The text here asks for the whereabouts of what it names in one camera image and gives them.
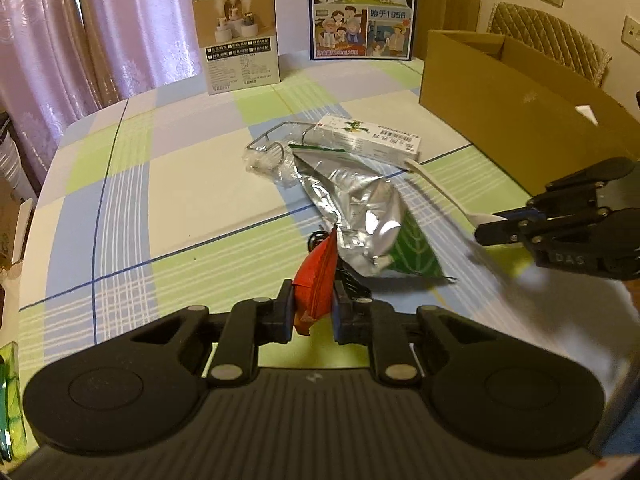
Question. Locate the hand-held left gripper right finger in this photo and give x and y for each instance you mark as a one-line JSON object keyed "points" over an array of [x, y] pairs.
{"points": [[342, 320]]}

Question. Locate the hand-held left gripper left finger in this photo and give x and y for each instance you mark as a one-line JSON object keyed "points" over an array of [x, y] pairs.
{"points": [[286, 315]]}

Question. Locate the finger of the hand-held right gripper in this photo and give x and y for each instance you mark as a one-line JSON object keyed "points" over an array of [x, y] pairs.
{"points": [[510, 230], [600, 172]]}

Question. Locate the red snack packet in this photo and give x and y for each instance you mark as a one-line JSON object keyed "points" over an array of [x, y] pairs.
{"points": [[315, 280]]}

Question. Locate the white plastic spoon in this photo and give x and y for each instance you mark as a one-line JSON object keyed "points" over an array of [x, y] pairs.
{"points": [[440, 185]]}

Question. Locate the brown cardboard box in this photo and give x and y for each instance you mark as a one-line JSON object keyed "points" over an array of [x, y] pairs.
{"points": [[500, 120]]}

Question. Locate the silver and green foil bag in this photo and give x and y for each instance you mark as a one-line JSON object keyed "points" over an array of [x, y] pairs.
{"points": [[360, 200]]}

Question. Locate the white box with plant print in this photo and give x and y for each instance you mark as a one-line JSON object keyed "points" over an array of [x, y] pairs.
{"points": [[365, 137]]}

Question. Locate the chair with quilted brown cover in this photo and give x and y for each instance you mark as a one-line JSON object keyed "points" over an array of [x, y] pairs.
{"points": [[550, 35]]}

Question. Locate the checked tablecloth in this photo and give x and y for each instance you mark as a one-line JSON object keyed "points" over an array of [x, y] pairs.
{"points": [[175, 200]]}

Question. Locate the blue illustrated milk carton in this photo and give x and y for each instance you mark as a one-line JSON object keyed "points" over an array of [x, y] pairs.
{"points": [[360, 20]]}

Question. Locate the beige product box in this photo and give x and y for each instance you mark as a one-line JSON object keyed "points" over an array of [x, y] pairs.
{"points": [[235, 45]]}

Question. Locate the brown cardboard carton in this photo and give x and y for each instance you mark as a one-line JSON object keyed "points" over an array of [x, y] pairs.
{"points": [[10, 230]]}

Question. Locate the pink sheer curtain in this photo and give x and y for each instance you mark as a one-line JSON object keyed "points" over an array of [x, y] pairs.
{"points": [[100, 35]]}

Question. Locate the beige wall socket with round jack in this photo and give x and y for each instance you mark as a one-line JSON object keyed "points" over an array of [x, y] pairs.
{"points": [[631, 32]]}

